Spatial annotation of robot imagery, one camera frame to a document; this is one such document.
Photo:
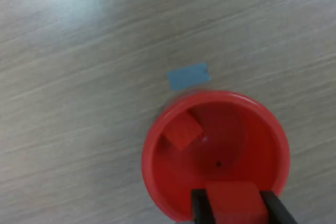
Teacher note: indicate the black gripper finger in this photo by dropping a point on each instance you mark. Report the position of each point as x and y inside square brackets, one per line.
[279, 212]
[202, 208]

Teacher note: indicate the red cube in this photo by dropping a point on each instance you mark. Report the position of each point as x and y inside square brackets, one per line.
[183, 132]
[235, 203]

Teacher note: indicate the wide grey-blue tape piece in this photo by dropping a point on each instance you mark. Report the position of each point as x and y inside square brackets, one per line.
[189, 76]

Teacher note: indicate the red plastic cup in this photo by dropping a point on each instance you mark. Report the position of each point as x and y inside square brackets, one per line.
[223, 142]

